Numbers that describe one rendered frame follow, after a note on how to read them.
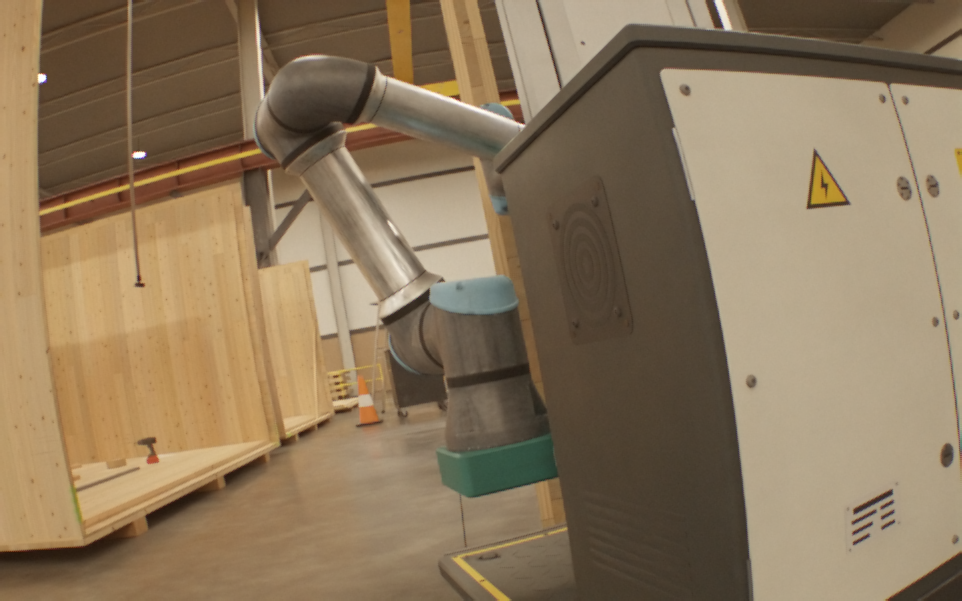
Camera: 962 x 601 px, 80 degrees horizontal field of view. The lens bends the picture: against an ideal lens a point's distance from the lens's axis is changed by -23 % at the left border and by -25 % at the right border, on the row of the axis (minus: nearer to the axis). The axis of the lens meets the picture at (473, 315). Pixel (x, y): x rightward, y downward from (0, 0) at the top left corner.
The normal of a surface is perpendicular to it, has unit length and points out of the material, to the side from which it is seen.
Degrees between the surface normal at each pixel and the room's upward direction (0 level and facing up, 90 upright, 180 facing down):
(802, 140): 90
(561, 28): 90
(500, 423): 72
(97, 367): 90
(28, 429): 90
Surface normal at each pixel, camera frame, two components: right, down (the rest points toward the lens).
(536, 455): 0.25, -0.11
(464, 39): -0.04, -0.01
